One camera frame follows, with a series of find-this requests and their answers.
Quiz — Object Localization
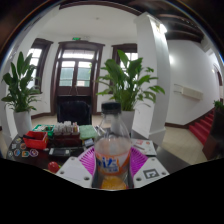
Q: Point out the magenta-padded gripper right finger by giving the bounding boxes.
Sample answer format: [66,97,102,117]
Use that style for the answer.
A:
[129,147,170,189]

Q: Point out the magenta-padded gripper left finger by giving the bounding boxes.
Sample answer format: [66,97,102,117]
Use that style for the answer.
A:
[55,146,98,189]

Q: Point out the orange drink plastic bottle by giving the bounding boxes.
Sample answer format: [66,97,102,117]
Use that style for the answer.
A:
[94,101,133,191]

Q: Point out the flat round red coaster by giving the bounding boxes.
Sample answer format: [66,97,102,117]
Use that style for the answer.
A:
[47,161,61,174]

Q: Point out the green folded cloth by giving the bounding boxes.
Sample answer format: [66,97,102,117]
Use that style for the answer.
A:
[78,124,99,141]

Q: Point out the tray of small jars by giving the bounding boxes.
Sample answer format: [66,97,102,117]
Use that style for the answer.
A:
[52,120,81,148]

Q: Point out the red plastic box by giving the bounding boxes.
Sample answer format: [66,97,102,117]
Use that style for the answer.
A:
[22,130,49,150]

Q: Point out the flat green box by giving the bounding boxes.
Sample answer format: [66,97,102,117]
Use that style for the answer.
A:
[32,124,55,134]

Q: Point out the black chair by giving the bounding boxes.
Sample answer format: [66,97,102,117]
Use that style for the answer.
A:
[55,95,93,127]

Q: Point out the red carpeted stairs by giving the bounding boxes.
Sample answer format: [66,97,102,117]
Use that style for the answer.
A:
[188,111,216,146]

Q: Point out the potted green plant white pot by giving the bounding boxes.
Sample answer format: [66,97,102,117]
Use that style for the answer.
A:
[0,51,43,136]
[96,49,166,134]

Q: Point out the dark wooden double door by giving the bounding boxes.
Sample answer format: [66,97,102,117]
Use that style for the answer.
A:
[49,40,106,116]

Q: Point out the white wall radiator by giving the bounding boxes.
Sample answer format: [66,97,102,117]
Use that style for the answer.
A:
[173,83,204,101]

